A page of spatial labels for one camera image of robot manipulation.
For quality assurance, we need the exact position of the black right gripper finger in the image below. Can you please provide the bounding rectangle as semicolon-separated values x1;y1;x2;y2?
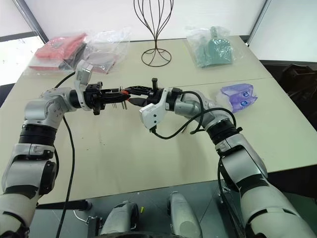
129;97;148;107
126;85;151;96

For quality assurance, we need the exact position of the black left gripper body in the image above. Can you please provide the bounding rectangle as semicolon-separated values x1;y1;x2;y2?
83;81;107;116

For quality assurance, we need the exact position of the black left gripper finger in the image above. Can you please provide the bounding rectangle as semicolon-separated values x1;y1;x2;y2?
102;87;126;95
102;94;128;105

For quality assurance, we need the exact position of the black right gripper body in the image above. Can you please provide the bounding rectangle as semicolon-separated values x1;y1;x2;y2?
146;78;165;106

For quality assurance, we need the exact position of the red hex key holder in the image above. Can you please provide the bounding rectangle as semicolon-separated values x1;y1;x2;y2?
111;85;130;110

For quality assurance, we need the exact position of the clear bag with dark items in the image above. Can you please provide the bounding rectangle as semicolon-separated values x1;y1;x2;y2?
83;26;132;75

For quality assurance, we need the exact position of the red cloth in plastic bag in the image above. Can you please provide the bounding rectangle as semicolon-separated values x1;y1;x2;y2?
28;32;89;72

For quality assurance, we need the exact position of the green scoop in plastic bag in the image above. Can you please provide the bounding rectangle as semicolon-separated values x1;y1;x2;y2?
184;24;236;70

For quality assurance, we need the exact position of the purple item in plastic bag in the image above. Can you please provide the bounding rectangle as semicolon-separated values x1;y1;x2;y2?
214;83;258;114

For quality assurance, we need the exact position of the grey rounded robot leg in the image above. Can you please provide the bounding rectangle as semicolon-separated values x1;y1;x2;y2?
167;190;203;238
99;200;140;237

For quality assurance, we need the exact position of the dark bulky object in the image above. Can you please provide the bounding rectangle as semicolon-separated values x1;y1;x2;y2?
262;61;317;121

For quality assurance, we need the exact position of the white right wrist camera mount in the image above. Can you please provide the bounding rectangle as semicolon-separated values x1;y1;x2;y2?
139;87;171;130

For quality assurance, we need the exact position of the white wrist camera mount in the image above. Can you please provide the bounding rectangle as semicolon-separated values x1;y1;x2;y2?
73;59;95;112
139;87;171;130

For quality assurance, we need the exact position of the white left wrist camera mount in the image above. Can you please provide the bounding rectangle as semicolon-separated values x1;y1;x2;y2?
73;59;95;112

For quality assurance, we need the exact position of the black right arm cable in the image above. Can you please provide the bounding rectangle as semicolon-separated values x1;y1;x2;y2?
148;91;245;140

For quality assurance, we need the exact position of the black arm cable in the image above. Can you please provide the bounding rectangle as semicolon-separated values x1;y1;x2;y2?
53;71;76;238
148;91;245;140

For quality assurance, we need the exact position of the black wire hat stand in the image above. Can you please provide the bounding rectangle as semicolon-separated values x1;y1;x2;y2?
133;0;174;67

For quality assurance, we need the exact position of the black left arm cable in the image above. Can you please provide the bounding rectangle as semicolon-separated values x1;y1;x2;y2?
53;71;76;238

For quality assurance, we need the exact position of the black window post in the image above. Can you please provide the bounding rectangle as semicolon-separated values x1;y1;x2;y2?
14;0;50;45

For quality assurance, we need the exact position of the black table frame bar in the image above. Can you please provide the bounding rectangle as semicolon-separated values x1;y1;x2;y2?
35;199;93;212

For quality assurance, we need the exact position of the white partition frame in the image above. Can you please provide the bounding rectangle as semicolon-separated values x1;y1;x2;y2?
247;0;271;47

